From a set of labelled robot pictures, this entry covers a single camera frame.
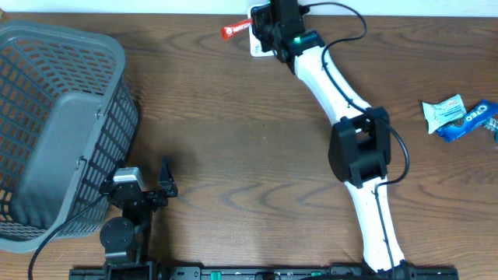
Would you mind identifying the blue liquid bottle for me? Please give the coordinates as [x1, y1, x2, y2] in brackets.
[483, 117, 498, 142]

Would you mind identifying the red snack stick packet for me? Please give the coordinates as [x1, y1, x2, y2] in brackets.
[221, 18, 253, 40]

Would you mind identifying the blue Oreo packet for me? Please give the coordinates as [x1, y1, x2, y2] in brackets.
[437, 100, 497, 142]

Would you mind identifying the grey plastic basket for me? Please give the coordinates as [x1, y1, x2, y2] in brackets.
[1, 20, 139, 253]

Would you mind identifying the mint green snack packet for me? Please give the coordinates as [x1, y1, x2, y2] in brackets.
[422, 94, 467, 134]

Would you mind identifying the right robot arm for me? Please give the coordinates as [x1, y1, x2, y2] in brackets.
[247, 1, 405, 278]

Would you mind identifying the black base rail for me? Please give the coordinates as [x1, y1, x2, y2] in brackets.
[68, 264, 459, 280]

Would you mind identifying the white barcode scanner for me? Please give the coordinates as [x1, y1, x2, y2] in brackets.
[247, 4, 273, 58]

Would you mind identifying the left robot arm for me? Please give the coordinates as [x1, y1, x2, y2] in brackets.
[100, 156, 178, 280]

